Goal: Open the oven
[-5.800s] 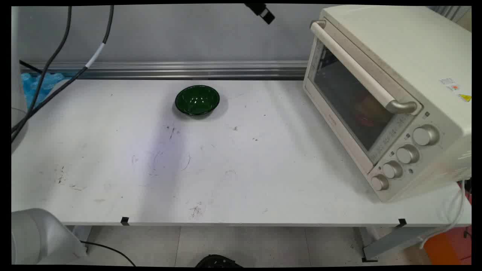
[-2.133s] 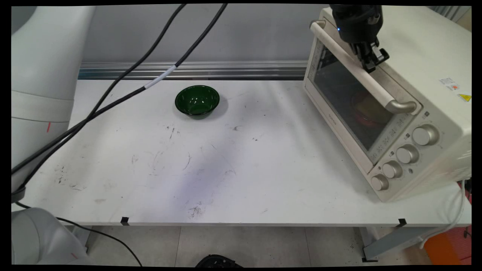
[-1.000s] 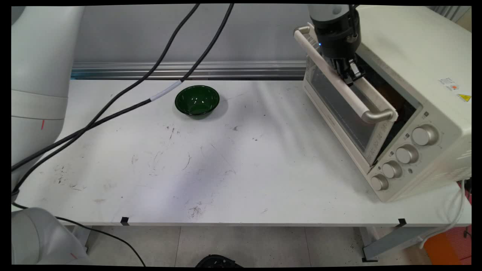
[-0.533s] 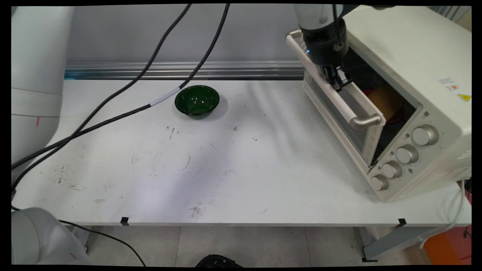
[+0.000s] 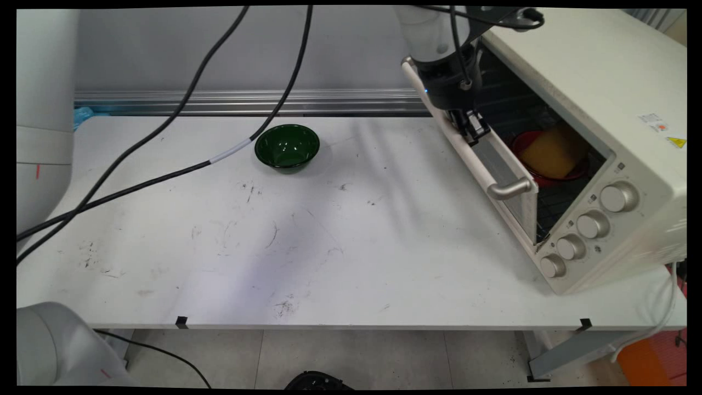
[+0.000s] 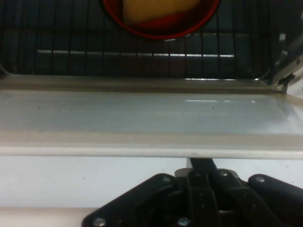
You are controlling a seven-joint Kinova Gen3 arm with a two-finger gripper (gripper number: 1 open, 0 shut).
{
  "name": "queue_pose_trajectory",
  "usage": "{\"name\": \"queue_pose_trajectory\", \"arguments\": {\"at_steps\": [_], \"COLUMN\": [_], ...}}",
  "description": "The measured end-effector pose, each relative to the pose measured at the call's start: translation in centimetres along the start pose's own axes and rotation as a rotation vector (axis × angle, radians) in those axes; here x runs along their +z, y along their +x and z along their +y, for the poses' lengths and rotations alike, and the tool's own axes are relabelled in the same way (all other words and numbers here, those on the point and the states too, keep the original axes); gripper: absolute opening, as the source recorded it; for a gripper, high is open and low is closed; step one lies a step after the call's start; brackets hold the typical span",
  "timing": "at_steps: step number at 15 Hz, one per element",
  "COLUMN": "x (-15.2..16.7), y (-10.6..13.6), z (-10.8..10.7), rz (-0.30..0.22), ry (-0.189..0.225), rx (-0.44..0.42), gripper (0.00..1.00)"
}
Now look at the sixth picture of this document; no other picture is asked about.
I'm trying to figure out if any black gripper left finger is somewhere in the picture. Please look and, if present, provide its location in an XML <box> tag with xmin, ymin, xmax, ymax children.
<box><xmin>82</xmin><ymin>157</ymin><xmax>220</xmax><ymax>227</ymax></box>

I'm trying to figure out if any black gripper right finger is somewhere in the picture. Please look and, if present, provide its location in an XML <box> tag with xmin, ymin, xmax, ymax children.
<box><xmin>214</xmin><ymin>169</ymin><xmax>303</xmax><ymax>227</ymax></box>

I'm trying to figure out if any cream oven door with handle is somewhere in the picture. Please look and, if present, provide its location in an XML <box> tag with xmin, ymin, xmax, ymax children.
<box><xmin>0</xmin><ymin>75</ymin><xmax>303</xmax><ymax>227</ymax></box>

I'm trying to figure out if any cream toaster oven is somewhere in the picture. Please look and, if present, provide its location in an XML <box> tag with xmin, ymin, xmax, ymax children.
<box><xmin>0</xmin><ymin>0</ymin><xmax>303</xmax><ymax>95</ymax></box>

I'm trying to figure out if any oven heating tube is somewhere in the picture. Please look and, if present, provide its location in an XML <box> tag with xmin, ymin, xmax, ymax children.
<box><xmin>37</xmin><ymin>49</ymin><xmax>235</xmax><ymax>59</ymax></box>

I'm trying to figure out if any red round plate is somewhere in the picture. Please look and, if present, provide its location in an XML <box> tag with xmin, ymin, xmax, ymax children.
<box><xmin>100</xmin><ymin>0</ymin><xmax>222</xmax><ymax>41</ymax></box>

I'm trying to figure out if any yellow bread slice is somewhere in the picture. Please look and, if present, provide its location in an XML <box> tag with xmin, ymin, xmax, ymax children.
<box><xmin>123</xmin><ymin>0</ymin><xmax>202</xmax><ymax>24</ymax></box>

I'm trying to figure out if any black wire oven rack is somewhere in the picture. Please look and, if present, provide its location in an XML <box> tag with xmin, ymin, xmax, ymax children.
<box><xmin>0</xmin><ymin>0</ymin><xmax>280</xmax><ymax>80</ymax></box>

